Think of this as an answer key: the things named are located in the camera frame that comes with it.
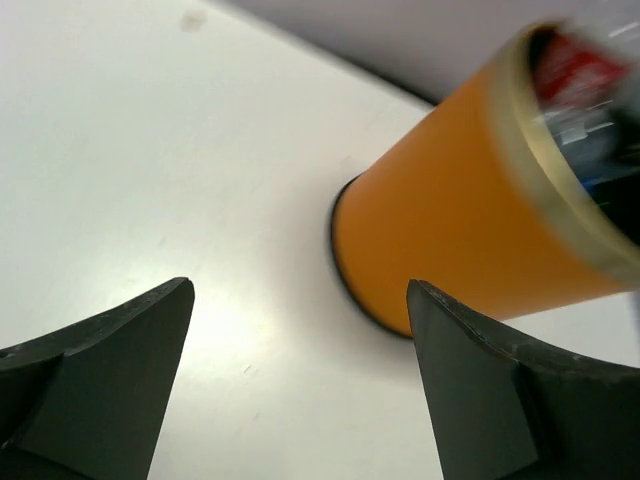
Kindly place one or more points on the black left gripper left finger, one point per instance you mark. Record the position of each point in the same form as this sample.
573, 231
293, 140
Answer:
88, 401

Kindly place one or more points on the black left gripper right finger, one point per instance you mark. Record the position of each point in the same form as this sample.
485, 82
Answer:
505, 405

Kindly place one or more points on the blue label plastic bottle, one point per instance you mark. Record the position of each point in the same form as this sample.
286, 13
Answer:
592, 143

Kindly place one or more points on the red label plastic bottle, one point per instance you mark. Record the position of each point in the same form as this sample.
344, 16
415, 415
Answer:
579, 68

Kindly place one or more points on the orange cylindrical bin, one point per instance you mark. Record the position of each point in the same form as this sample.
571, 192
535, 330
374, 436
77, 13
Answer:
478, 200

